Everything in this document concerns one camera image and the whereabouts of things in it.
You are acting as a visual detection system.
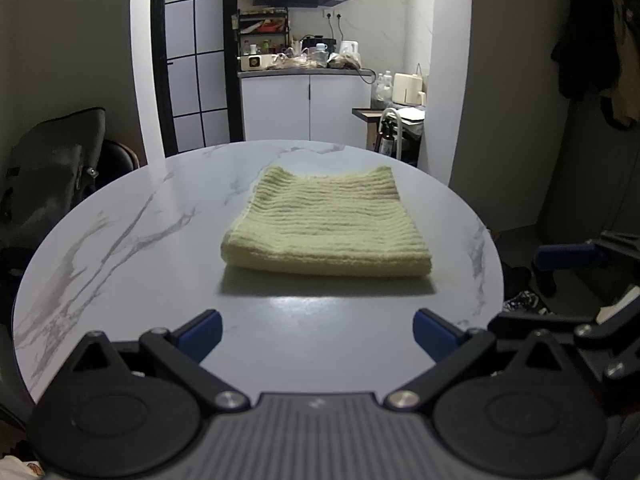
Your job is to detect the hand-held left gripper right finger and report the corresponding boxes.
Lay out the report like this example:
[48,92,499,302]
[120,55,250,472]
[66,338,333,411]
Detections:
[384,308,577,413]

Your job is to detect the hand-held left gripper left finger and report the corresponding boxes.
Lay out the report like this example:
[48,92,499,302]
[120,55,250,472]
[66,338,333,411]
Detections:
[61,309,251,413]

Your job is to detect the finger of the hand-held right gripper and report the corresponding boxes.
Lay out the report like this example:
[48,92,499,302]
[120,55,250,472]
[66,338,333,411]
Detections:
[488,285,640,381]
[533,231,640,272]

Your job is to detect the pale yellow waffle towel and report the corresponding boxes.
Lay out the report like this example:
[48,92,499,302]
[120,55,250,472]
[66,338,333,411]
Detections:
[221,165,433,278]

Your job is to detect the patterned shoe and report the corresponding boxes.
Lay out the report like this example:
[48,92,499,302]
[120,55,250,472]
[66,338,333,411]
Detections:
[502,290,542,314]

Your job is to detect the beige hanging garment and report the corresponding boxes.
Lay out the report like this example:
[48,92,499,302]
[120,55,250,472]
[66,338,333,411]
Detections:
[600,0,640,128]

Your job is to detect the dark chair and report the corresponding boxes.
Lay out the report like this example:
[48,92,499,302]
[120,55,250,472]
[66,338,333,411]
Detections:
[97,139,141,188]

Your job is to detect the white tube cart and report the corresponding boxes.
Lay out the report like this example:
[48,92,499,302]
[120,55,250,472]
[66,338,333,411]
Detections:
[378,107,406,161]

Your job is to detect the dark hanging jacket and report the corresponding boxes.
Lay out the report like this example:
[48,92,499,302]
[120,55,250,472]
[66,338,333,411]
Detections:
[551,0,621,101]

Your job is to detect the black bag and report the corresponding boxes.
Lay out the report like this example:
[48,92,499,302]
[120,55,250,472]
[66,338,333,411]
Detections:
[0,107,107,251]

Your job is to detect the wooden side table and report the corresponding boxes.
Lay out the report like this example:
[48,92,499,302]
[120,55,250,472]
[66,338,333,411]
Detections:
[352,106,426,151]

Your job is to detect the white lower cabinet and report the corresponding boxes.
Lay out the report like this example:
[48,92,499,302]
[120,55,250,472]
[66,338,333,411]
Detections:
[241,75,372,151]

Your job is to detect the clear plastic bottle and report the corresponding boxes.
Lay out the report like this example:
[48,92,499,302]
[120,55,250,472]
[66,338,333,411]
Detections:
[372,71,393,106]

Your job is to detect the grey kitchen counter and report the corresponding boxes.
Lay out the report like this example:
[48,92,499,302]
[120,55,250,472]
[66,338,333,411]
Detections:
[237,67,376,78]

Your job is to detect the cream countertop appliance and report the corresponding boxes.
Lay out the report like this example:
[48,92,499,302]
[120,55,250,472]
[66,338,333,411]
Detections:
[240,53,279,72]

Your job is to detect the clear plastic bags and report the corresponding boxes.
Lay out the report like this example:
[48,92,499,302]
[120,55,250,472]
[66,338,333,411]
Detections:
[277,54,323,68]

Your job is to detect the black framed glass door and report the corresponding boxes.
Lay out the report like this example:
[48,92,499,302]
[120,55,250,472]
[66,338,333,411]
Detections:
[150,0,241,157]

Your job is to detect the black spice rack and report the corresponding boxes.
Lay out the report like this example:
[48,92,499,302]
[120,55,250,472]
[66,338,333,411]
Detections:
[237,7,291,56]

